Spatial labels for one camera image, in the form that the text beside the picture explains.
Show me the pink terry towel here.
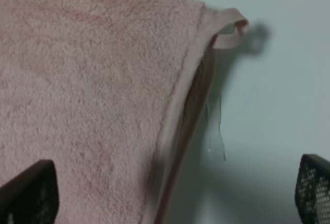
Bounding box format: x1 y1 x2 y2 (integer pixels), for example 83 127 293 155
1 0 249 223

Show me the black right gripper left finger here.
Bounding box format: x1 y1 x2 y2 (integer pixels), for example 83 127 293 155
1 159 59 224

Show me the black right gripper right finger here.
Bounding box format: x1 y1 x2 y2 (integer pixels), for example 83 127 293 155
294 154 329 224

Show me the clear plastic tag strip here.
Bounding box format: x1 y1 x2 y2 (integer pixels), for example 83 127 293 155
205 53 227 162

